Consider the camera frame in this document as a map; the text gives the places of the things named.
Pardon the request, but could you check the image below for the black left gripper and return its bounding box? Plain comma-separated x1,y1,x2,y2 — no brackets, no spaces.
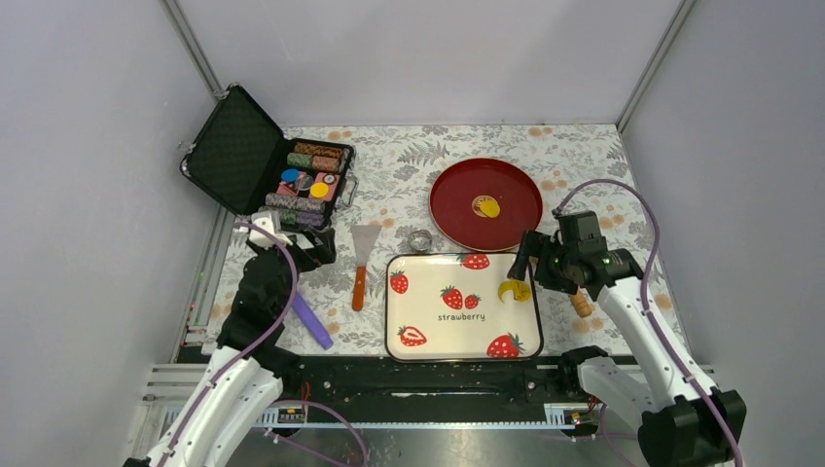
248,224,336,315

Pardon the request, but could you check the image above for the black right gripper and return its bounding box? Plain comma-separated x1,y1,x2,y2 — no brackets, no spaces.
506,229,578,296

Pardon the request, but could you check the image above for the yellow dough scrap ring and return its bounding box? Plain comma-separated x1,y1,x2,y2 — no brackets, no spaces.
497,278,534,305

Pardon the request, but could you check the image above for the yellow dough piece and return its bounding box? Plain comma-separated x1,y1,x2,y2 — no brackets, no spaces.
473,196,501,219

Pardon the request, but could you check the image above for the red round plate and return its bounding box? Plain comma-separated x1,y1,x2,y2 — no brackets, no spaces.
429,158,544,252

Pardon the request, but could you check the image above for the wooden dough roller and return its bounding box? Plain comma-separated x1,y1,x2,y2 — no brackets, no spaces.
530,257,592,318

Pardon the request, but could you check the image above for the metal spatula wooden handle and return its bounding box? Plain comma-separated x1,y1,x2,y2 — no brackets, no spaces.
350,225,382,311

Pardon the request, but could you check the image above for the small glass cup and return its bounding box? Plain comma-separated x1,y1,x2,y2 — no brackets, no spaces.
407,230,433,254

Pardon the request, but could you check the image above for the white strawberry tray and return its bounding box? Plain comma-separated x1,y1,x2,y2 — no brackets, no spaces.
384,253,544,362

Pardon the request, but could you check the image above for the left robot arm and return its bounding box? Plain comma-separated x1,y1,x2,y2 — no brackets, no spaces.
125,213,337,466

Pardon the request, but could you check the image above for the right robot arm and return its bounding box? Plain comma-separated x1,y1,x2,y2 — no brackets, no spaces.
508,211,747,466

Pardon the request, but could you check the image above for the purple cylinder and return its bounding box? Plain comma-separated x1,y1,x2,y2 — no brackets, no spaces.
292,293,334,350

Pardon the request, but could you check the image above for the black poker chip case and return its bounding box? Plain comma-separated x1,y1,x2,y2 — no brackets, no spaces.
179,84,356,230

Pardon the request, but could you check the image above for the floral table mat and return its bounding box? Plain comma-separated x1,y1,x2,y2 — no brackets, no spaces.
288,125,653,356

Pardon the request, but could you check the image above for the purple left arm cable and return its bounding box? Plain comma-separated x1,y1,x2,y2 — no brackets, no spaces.
154,221,370,467

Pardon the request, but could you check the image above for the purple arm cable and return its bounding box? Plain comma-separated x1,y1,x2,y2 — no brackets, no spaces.
154,221,370,467
554,179,745,467

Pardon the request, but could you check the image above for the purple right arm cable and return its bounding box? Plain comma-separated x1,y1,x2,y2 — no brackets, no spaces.
554,179,745,467

